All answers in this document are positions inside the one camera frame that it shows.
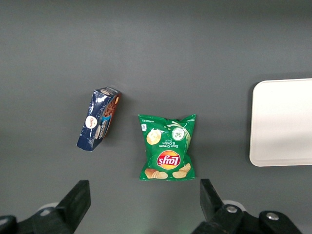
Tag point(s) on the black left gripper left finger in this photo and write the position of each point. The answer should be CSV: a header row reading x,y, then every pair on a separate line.
x,y
73,207

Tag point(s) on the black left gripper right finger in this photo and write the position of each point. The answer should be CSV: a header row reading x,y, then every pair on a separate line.
x,y
217,209

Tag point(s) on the cream plastic tray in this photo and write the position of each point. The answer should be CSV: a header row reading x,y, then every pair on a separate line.
x,y
282,122

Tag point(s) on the green Lays chips bag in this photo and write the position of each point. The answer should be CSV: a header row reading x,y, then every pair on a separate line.
x,y
168,148

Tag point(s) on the blue chocolate cookie box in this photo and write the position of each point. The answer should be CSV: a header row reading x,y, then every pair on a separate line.
x,y
97,122

